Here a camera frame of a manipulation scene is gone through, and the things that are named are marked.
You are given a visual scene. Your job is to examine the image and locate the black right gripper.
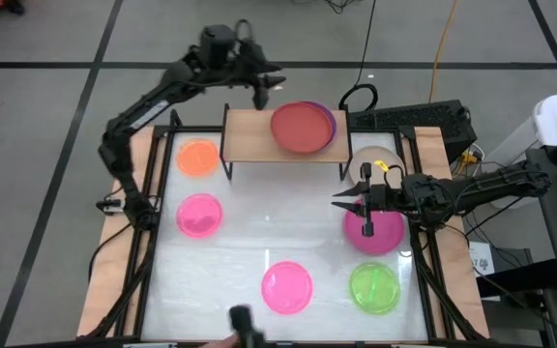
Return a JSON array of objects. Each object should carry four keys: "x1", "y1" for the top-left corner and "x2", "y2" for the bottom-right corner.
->
[{"x1": 331, "y1": 162, "x2": 404, "y2": 239}]

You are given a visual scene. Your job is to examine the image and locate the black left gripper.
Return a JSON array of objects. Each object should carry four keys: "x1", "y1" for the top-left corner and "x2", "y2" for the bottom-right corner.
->
[{"x1": 232, "y1": 40, "x2": 287, "y2": 112}]

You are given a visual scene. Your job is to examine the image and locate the beige plate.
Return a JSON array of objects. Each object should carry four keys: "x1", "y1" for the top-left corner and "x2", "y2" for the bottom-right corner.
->
[{"x1": 348, "y1": 145, "x2": 408, "y2": 195}]

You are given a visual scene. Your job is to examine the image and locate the magenta plate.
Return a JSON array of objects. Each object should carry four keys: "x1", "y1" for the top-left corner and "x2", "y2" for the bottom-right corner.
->
[{"x1": 343, "y1": 199, "x2": 407, "y2": 256}]

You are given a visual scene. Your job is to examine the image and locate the red plate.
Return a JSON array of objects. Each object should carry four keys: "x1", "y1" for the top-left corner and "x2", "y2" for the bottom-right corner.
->
[{"x1": 270, "y1": 101, "x2": 334, "y2": 155}]

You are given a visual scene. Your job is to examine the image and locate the purple plate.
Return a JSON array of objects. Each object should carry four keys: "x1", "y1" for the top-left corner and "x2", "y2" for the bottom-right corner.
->
[{"x1": 302, "y1": 101, "x2": 338, "y2": 150}]

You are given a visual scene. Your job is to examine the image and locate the orange translucent plate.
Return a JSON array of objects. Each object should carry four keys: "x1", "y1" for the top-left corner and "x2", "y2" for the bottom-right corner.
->
[{"x1": 176, "y1": 138, "x2": 220, "y2": 178}]

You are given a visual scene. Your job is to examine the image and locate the pink translucent plate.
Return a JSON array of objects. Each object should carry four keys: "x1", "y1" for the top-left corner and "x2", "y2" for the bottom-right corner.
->
[
  {"x1": 260, "y1": 261, "x2": 314, "y2": 316},
  {"x1": 175, "y1": 192, "x2": 224, "y2": 240}
]

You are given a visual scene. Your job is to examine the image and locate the wooden shelf with black legs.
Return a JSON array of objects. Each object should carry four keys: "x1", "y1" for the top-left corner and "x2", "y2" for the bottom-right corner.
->
[{"x1": 220, "y1": 102, "x2": 355, "y2": 183}]

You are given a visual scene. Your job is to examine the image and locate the green translucent plate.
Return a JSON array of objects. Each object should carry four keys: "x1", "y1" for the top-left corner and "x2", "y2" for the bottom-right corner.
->
[{"x1": 348, "y1": 262, "x2": 402, "y2": 316}]

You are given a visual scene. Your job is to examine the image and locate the white paper label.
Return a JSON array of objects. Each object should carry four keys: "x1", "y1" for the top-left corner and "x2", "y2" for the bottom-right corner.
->
[{"x1": 468, "y1": 241, "x2": 498, "y2": 279}]

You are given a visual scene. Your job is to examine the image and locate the black handheld device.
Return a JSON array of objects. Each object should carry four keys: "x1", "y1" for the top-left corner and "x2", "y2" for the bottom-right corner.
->
[{"x1": 228, "y1": 304, "x2": 268, "y2": 348}]

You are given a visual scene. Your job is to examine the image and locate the person's hand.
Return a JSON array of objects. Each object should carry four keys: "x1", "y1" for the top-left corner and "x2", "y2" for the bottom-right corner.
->
[{"x1": 199, "y1": 333, "x2": 242, "y2": 348}]

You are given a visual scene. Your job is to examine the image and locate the black cable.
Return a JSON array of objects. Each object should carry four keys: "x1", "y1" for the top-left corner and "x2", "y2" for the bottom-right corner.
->
[{"x1": 338, "y1": 0, "x2": 379, "y2": 113}]

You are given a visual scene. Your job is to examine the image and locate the yellow cable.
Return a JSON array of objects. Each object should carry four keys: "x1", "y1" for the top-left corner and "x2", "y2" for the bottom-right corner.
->
[{"x1": 428, "y1": 0, "x2": 460, "y2": 103}]

